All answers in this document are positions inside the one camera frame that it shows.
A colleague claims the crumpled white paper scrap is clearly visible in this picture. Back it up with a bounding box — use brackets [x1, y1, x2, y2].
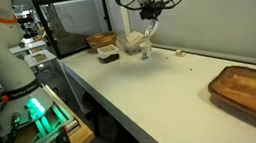
[175, 50, 186, 57]

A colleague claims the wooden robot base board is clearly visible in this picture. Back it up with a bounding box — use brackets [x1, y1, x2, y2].
[35, 86, 95, 143]

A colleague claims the white background table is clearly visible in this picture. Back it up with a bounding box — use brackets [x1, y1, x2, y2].
[10, 40, 57, 67]

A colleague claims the white fabric lined basket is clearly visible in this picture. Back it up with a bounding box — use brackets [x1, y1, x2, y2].
[97, 44, 120, 64]

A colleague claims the large round wooden bowl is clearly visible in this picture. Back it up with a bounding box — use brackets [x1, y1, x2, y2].
[86, 31, 116, 51]

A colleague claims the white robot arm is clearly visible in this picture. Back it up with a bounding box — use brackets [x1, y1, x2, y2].
[0, 0, 54, 137]

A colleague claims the beige takeout container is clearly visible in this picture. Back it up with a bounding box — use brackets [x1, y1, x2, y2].
[125, 31, 143, 45]

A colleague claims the clear plastic bin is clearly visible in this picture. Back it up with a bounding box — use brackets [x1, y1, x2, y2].
[116, 31, 150, 55]

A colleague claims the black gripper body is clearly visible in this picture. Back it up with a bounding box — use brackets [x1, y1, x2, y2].
[139, 0, 165, 20]

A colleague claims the patterned paper cup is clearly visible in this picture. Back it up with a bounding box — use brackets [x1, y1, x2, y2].
[139, 42, 152, 59]

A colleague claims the black framed glass partition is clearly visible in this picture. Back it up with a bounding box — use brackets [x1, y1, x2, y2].
[31, 0, 112, 59]

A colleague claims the blue patterned paper bowl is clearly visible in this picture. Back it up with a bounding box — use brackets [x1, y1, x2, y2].
[144, 19, 159, 38]

